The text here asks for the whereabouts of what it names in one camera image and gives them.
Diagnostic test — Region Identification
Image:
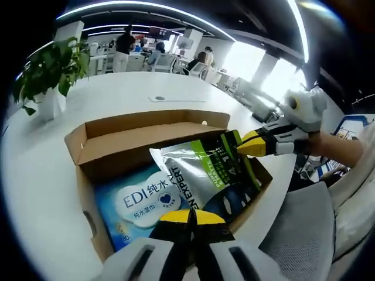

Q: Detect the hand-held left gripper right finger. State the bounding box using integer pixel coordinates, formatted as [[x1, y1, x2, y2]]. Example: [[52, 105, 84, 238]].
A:
[[193, 209, 287, 281]]

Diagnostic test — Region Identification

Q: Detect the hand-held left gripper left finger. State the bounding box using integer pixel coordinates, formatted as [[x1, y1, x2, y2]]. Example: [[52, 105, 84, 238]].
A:
[[96, 209, 196, 281]]

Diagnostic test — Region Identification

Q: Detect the blue wet wipes pack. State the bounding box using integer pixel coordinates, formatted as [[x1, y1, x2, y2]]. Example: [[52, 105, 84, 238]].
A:
[[93, 163, 196, 252]]

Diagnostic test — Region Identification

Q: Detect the silver green soft pouch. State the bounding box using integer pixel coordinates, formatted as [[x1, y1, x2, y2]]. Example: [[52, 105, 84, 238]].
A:
[[149, 130, 263, 226]]

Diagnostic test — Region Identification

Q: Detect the brown cardboard shoe box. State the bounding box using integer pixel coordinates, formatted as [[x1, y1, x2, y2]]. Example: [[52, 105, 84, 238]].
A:
[[64, 109, 274, 263]]

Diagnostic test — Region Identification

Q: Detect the long ceiling light strip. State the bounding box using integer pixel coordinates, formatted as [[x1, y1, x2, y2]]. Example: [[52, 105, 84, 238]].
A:
[[288, 0, 310, 64]]

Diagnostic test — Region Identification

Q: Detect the grey mesh office chair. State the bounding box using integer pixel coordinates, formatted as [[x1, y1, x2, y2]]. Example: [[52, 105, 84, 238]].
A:
[[259, 181, 337, 281]]

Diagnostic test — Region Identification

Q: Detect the person in beige shirt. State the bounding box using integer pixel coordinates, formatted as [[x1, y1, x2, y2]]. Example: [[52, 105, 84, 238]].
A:
[[326, 122, 375, 261]]

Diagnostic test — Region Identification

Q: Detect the white office chair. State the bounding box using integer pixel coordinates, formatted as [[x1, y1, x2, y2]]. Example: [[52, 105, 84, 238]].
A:
[[154, 53, 176, 73], [189, 61, 207, 78]]

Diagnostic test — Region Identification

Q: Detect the white plant pot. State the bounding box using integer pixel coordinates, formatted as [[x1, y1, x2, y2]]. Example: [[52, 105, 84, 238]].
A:
[[34, 87, 67, 121]]

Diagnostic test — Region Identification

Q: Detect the green leafy plant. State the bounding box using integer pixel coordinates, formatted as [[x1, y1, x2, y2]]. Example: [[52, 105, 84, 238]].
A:
[[12, 36, 91, 116]]

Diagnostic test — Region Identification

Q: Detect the white square column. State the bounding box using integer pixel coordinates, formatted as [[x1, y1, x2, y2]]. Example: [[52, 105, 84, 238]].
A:
[[55, 20, 86, 44]]

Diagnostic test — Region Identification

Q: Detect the blue framed wall board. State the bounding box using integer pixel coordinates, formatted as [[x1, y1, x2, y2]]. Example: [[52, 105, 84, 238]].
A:
[[333, 115, 369, 141]]

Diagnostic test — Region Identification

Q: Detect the white table cable panel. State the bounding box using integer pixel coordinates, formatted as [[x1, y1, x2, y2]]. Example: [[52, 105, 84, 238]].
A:
[[148, 95, 206, 104]]

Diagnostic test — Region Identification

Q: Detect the dark wall screen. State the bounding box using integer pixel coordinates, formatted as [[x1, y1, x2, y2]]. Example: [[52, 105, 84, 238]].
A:
[[148, 25, 172, 40]]

